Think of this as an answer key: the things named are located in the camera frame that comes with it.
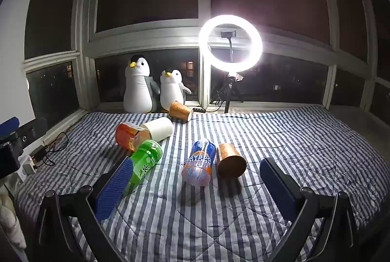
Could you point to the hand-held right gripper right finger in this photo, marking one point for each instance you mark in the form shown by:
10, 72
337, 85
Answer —
280, 189

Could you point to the green printed cup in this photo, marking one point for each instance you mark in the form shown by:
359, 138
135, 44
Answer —
147, 158

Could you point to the white window frame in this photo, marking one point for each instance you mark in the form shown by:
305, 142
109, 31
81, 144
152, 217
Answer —
143, 36

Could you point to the black charger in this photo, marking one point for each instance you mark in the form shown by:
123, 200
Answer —
39, 154

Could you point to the small penguin plush toy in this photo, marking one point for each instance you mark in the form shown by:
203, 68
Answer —
172, 91

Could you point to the blue and orange printed cup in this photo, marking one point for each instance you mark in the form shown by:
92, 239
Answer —
198, 163

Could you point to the small black remote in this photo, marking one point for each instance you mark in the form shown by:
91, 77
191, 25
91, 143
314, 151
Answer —
200, 109

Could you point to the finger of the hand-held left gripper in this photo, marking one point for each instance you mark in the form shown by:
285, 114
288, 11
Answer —
9, 126

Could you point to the white cloth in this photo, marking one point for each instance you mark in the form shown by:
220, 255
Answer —
10, 219

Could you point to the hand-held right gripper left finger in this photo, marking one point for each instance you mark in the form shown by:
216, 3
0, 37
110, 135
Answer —
114, 185

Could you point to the copper paper cup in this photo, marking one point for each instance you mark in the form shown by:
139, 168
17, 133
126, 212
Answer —
231, 163
179, 111

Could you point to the black phone holder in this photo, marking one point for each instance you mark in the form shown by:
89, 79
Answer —
229, 34

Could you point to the white power strip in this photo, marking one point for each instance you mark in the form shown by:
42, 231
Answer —
27, 169

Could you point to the blue white striped blanket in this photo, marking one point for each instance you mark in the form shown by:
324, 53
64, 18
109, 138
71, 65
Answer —
274, 134

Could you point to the white paper cup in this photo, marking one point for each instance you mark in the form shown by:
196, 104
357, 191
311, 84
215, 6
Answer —
160, 128

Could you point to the black tripod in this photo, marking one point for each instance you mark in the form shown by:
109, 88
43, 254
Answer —
228, 94

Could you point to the large penguin plush toy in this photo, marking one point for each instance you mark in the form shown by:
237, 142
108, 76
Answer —
138, 88

